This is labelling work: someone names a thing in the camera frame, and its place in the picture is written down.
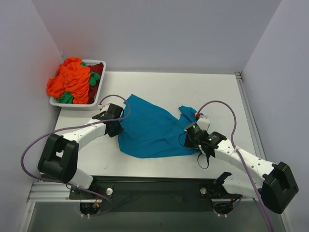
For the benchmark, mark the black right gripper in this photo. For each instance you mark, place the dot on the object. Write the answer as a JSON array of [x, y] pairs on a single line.
[[189, 141]]

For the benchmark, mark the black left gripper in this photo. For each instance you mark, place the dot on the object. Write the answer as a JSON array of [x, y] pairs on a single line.
[[118, 128]]

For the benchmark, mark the blue t shirt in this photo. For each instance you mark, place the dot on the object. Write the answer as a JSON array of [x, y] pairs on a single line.
[[152, 132]]

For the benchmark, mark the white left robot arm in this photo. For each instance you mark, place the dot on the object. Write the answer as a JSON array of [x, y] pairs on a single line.
[[60, 155]]

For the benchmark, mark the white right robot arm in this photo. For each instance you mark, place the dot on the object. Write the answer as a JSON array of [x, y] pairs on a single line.
[[274, 184]]

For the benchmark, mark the white plastic basket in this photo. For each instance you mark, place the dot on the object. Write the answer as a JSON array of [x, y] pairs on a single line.
[[87, 107]]

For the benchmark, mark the green t shirt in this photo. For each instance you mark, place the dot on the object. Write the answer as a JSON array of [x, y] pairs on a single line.
[[75, 82]]

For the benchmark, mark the dark red t shirt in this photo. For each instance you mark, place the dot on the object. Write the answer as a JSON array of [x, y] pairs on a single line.
[[94, 80]]

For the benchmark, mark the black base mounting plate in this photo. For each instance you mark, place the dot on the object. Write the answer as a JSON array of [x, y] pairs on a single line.
[[151, 194]]

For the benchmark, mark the orange t shirt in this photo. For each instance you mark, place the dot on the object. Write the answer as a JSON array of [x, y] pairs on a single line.
[[70, 85]]

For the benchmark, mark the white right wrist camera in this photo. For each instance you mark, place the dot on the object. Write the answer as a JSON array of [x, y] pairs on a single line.
[[202, 121]]

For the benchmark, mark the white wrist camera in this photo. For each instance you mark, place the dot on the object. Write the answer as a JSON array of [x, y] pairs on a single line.
[[102, 106], [202, 121]]

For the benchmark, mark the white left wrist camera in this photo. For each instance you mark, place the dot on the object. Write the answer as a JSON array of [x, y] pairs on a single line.
[[102, 106]]

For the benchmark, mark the aluminium frame rail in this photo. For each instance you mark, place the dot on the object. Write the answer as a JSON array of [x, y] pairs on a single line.
[[42, 192]]

